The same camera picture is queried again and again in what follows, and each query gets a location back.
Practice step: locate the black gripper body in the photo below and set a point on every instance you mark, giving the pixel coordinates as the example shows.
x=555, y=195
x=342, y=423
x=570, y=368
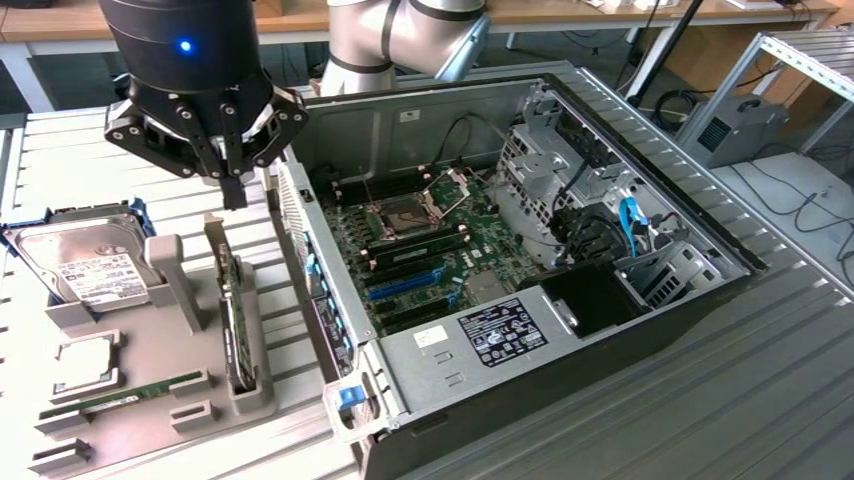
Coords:
x=187, y=65

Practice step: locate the Nvidia graphics card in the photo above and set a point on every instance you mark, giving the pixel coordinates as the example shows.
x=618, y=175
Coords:
x=233, y=320

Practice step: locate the silver hard disk drive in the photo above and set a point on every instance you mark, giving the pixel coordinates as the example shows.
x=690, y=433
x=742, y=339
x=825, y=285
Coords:
x=141, y=215

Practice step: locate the thin locking lever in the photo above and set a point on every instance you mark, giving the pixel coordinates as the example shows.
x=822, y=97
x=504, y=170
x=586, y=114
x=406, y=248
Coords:
x=368, y=195

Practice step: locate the CPU socket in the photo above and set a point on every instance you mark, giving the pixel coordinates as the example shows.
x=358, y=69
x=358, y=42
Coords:
x=403, y=220

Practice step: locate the metal socket cover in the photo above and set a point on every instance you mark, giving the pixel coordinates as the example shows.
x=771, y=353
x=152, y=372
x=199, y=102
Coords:
x=455, y=176

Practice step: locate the silver hard disk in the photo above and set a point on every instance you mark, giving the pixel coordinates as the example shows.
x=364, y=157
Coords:
x=80, y=260

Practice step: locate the green RAM stick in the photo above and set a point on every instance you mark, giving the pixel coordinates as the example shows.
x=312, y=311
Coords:
x=160, y=386
x=407, y=254

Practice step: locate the green motherboard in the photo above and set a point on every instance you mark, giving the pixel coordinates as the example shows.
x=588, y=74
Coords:
x=480, y=240

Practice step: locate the silver drive cage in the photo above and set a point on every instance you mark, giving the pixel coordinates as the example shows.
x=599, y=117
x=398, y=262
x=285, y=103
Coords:
x=534, y=165

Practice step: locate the blue expansion slot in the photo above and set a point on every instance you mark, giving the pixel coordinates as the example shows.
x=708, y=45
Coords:
x=400, y=289

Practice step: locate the grey parts rack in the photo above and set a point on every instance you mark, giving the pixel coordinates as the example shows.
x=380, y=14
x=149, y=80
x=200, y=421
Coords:
x=153, y=360

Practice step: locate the silver chipset heatsink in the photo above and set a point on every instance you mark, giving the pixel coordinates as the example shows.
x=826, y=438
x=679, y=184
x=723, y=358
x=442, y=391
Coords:
x=486, y=287

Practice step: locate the silver CPU chip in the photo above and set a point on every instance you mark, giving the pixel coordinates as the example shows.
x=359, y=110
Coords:
x=83, y=362

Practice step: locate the grey power supply unit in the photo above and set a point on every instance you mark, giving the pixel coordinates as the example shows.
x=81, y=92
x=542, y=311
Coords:
x=434, y=380

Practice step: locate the black stand pole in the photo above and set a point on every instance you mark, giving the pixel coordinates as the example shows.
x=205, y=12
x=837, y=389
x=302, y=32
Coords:
x=675, y=32

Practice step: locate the silver disk bay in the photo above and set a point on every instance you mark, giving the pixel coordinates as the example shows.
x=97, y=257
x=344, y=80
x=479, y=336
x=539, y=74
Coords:
x=667, y=265

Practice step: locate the grey control box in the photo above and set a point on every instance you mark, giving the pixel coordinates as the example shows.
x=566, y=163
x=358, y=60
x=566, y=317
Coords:
x=734, y=132

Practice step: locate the open black PC case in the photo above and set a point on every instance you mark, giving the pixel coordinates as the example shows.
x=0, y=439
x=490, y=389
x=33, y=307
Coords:
x=534, y=400

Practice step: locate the aluminium frame table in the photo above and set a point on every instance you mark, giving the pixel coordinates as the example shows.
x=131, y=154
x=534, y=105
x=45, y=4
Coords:
x=807, y=57

